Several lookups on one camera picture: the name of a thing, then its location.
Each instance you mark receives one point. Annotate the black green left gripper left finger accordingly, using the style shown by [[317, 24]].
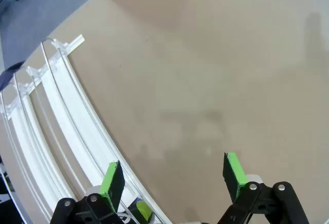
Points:
[[113, 183]]

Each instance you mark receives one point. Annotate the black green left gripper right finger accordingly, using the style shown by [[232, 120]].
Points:
[[232, 175]]

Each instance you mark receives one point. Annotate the black drink can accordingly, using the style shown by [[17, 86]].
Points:
[[142, 209]]

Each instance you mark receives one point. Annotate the white can dispenser rack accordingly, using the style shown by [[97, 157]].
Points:
[[64, 100]]

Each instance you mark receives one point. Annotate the dark purple cloth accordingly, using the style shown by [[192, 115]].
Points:
[[7, 76]]

